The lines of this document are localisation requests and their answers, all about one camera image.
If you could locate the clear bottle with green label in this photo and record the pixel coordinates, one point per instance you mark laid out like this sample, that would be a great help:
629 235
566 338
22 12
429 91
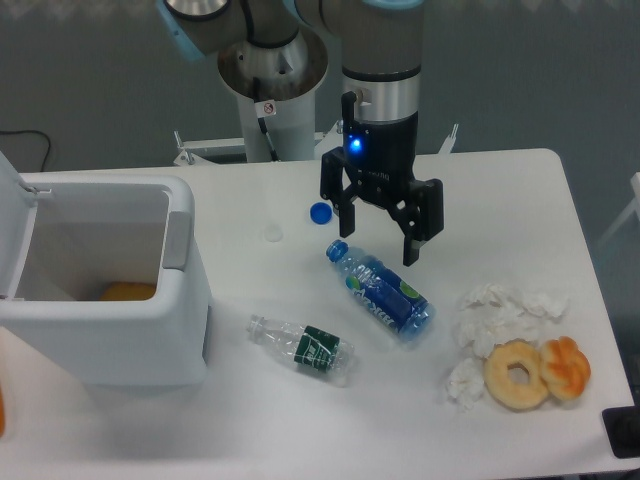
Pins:
304 348

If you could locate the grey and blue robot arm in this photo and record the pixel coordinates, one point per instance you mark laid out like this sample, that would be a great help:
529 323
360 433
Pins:
381 42

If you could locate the large crumpled white tissue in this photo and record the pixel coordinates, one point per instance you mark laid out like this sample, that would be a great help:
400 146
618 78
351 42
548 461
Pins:
492 314

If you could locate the orange glazed bread roll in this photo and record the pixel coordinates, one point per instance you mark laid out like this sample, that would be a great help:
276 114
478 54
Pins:
564 368

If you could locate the orange item inside bin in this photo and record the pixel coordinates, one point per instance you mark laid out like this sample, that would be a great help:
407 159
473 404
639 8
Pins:
128 291

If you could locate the white trash bin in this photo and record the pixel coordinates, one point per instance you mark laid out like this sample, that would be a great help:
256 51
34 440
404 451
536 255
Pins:
66 237

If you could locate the black device at table edge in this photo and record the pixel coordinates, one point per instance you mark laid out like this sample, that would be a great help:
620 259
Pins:
622 428

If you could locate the small crumpled white tissue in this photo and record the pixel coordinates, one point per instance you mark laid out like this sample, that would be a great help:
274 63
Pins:
465 385

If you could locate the ring donut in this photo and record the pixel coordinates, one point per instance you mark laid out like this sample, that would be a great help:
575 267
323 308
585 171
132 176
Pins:
512 376

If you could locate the orange object at left edge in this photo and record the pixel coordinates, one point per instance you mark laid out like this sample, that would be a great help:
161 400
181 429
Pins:
3 421

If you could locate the white frame at right edge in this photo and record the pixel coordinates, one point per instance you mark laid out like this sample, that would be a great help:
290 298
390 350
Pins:
622 226

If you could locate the blue bottle cap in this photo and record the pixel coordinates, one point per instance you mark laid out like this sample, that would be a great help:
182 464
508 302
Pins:
320 213

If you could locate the blue plastic bottle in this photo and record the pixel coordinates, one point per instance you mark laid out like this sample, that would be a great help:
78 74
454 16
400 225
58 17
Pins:
387 297

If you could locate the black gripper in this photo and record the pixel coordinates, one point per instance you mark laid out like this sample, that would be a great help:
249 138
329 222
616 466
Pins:
375 164

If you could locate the white bottle cap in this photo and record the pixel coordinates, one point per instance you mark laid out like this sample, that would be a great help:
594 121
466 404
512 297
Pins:
273 233

